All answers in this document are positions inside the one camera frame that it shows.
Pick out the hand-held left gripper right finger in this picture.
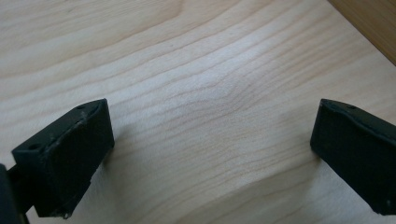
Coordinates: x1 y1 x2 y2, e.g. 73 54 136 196
309 98 396 217

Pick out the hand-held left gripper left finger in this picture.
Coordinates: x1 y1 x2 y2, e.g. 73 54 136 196
7 98 116 219

